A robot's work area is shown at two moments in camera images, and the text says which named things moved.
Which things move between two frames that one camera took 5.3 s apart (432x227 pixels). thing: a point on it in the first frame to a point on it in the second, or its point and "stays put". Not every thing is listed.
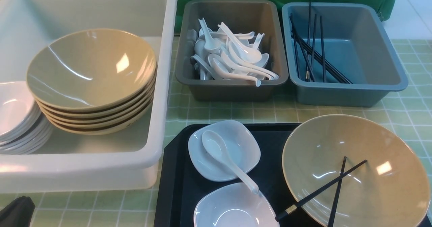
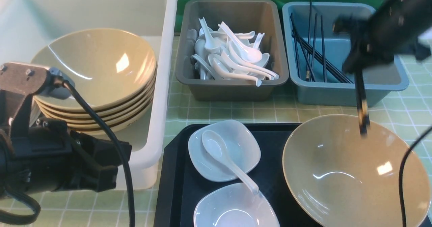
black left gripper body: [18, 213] to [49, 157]
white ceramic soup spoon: [215, 146] stays put
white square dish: [241, 205] stays put
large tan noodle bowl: [391, 189] stays put
